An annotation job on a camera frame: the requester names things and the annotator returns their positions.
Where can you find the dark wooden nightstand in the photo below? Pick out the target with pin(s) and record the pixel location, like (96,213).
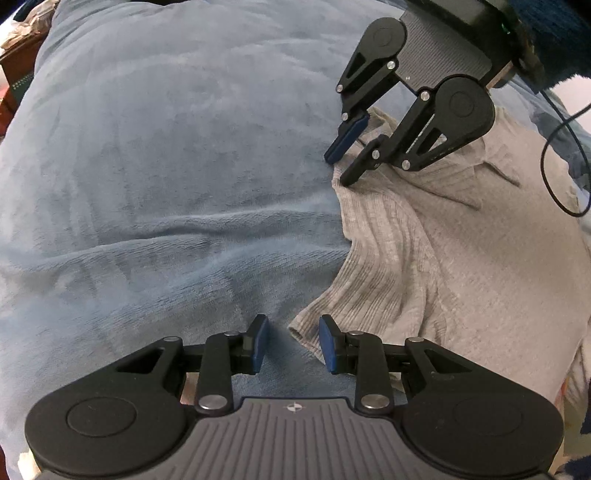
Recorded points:
(17,66)

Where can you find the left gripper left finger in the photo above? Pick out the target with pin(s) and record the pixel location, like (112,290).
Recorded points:
(127,416)

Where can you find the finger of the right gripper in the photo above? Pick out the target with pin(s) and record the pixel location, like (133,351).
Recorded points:
(367,77)
(459,112)

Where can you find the dark blue fleece sleeve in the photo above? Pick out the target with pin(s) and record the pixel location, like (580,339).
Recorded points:
(560,31)

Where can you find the grey polo shirt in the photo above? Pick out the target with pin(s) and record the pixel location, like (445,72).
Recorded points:
(472,254)

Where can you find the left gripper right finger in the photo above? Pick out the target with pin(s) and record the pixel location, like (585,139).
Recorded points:
(458,416)

